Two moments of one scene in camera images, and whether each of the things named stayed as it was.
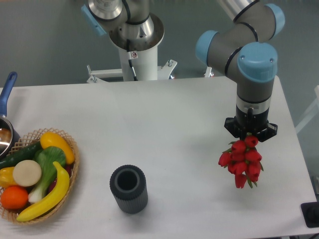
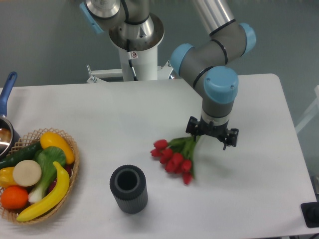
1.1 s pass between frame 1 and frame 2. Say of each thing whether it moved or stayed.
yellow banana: stayed
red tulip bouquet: moved
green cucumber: stayed
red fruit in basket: stayed
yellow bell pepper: stayed
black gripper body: moved
